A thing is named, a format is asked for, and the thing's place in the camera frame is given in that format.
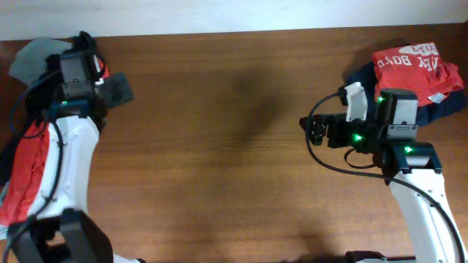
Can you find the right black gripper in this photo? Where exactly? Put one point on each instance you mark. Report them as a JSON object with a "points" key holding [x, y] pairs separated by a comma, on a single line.
{"points": [[336, 121]]}

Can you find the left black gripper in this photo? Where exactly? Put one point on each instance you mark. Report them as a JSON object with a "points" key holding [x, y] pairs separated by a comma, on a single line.
{"points": [[118, 88]]}

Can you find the black t-shirt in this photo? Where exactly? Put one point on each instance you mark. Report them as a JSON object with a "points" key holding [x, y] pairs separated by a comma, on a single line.
{"points": [[33, 66]]}

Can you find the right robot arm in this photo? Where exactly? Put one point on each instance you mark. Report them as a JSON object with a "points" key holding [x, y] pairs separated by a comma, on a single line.
{"points": [[411, 169]]}

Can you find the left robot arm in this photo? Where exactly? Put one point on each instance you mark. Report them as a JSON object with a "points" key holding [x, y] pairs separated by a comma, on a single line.
{"points": [[72, 236]]}

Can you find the folded navy t-shirt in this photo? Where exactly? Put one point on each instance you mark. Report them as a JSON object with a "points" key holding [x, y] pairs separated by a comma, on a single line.
{"points": [[454, 103]]}

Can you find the grey t-shirt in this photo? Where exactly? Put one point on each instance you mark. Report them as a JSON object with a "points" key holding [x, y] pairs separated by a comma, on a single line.
{"points": [[23, 161]]}

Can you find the folded red printed t-shirt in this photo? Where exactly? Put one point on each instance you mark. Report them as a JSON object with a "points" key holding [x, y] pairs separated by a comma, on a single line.
{"points": [[419, 69]]}

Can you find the crumpled red t-shirt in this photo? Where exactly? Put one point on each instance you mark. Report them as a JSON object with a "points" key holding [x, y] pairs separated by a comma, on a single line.
{"points": [[50, 170]]}

